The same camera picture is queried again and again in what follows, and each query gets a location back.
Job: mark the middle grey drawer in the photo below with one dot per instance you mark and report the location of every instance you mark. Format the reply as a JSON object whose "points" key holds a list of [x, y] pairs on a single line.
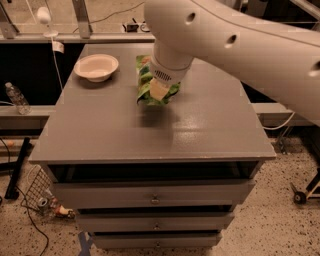
{"points": [[192, 221]]}

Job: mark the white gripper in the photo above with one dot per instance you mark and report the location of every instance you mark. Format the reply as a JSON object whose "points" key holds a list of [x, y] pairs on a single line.
{"points": [[165, 74]]}

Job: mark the black caster wheel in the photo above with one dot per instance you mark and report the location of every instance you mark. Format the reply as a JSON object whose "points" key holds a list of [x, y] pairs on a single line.
{"points": [[299, 196]]}

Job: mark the bottom grey drawer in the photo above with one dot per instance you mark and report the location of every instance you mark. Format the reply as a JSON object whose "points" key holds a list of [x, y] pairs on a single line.
{"points": [[157, 240]]}

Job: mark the grey drawer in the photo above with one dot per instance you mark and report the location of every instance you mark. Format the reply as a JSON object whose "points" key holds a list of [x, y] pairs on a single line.
{"points": [[157, 240], [192, 221], [140, 195]]}

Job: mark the black power adapter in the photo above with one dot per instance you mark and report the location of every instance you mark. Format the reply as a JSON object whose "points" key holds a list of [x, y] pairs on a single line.
{"points": [[131, 27]]}

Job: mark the grey drawer cabinet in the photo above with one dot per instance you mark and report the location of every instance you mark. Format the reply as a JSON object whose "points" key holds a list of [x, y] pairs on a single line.
{"points": [[99, 133]]}

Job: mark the top grey drawer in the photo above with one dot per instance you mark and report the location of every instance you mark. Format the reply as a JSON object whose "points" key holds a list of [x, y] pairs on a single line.
{"points": [[140, 195]]}

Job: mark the clear plastic water bottle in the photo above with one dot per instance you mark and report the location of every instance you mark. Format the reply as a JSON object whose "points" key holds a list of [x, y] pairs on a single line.
{"points": [[17, 98]]}

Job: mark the white paper bowl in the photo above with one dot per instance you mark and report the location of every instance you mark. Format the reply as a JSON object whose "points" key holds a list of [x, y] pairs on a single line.
{"points": [[96, 67]]}

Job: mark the black metal stand leg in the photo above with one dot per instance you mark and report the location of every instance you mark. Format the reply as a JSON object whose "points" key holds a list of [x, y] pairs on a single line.
{"points": [[12, 192]]}

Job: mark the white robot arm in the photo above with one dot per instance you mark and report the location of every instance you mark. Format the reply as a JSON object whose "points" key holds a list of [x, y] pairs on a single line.
{"points": [[280, 61]]}

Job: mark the small white desk lamp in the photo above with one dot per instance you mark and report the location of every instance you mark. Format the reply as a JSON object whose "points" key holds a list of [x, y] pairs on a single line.
{"points": [[44, 17]]}

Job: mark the green rice chip bag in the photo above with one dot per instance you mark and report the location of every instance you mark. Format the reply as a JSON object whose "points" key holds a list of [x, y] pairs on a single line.
{"points": [[143, 87]]}

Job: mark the wire mesh basket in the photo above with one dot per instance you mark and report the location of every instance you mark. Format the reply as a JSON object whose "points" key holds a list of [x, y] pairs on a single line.
{"points": [[39, 188]]}

